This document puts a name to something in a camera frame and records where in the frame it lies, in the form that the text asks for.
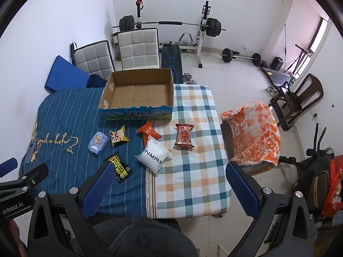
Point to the white padded packet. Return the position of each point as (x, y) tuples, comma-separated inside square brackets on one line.
[(152, 155)]

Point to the black exercise bike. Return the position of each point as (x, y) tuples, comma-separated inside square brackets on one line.
[(319, 166)]

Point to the orange snack packet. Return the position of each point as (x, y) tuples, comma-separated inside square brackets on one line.
[(148, 132)]

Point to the plaid bed sheet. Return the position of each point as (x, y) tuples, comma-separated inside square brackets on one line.
[(193, 166)]

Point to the black speaker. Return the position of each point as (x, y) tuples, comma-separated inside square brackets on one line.
[(276, 63)]

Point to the black treadmill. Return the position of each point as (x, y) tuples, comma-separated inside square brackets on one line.
[(278, 77)]

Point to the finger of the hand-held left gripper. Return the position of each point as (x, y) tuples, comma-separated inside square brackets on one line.
[(8, 167), (36, 172)]

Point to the black shoe wipes packet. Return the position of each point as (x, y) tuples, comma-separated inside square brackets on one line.
[(122, 168)]

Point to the short barbell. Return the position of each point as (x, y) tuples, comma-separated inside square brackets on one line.
[(241, 57)]

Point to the cardboard box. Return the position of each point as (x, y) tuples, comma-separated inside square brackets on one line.
[(139, 93)]

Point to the long barbell with black plates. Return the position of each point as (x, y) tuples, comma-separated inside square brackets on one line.
[(171, 22)]

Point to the window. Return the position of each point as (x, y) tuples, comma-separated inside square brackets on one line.
[(319, 34)]

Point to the yellow snack packet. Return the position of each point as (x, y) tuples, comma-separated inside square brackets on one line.
[(119, 136)]

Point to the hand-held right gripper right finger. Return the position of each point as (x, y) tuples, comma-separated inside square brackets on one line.
[(241, 190)]

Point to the blue foam mat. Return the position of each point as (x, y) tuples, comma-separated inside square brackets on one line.
[(64, 72)]

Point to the white barbell rack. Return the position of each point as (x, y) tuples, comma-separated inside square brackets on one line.
[(200, 50)]

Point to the red plastic bag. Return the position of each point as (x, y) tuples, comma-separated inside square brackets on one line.
[(333, 190)]

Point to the white slippers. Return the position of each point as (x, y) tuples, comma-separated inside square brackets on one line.
[(272, 91)]

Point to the black weight bench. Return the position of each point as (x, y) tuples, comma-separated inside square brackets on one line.
[(171, 59)]

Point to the chrome dumbbells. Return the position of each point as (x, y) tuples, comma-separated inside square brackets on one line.
[(189, 79)]

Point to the red floral wipes packet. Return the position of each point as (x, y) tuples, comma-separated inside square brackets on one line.
[(184, 135)]

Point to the dark fleece clothing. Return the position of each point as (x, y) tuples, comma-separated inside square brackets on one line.
[(142, 238)]

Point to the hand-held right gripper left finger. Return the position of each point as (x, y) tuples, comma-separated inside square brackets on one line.
[(99, 190)]

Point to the white quilted chair black frame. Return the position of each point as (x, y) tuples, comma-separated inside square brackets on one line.
[(92, 59)]

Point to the light blue tissue pack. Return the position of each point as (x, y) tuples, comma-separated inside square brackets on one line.
[(97, 142)]

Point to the black folding stand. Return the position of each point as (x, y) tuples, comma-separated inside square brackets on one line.
[(300, 57)]

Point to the dark wooden chair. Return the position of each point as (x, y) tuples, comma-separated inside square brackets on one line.
[(308, 88)]

